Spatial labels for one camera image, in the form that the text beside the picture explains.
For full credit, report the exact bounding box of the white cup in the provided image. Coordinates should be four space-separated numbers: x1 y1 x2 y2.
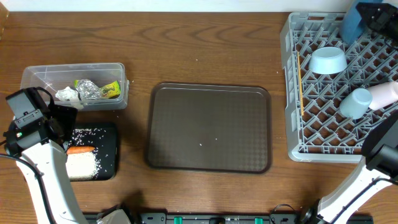
368 82 398 110

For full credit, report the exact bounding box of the pile of white rice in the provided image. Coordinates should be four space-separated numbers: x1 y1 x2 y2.
65 127 109 180

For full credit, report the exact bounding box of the light blue bowl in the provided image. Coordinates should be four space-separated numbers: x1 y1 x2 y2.
308 47 348 75

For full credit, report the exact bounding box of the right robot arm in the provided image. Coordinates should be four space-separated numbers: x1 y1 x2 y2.
300 77 397 223

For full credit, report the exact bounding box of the grey dishwasher rack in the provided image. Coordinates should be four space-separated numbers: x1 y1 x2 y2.
280 12 397 163

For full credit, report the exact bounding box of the clear plastic bin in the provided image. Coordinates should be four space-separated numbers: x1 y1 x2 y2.
20 63 129 111

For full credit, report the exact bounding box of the dark blue plate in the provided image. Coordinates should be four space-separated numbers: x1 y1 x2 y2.
339 0 382 45

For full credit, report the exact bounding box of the wooden chopstick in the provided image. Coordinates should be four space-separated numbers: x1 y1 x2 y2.
297 51 304 116

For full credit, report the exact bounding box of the white tissue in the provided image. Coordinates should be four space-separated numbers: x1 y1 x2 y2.
55 86 83 110

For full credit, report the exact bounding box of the light blue cup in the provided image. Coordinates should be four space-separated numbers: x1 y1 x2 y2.
340 88 373 119

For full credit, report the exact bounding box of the brown serving tray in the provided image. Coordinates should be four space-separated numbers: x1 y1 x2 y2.
144 83 272 174

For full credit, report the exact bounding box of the foil snack wrapper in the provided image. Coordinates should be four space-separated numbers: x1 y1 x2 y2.
74 79 121 100

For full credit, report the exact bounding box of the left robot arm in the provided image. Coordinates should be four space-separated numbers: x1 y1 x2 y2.
4 105 132 223

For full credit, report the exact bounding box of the orange carrot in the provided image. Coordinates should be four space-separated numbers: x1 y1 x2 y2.
67 146 95 155

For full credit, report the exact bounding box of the black tray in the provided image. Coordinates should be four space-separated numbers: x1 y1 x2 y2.
74 123 119 181

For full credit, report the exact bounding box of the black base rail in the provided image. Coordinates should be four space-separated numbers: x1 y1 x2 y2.
83 212 374 224

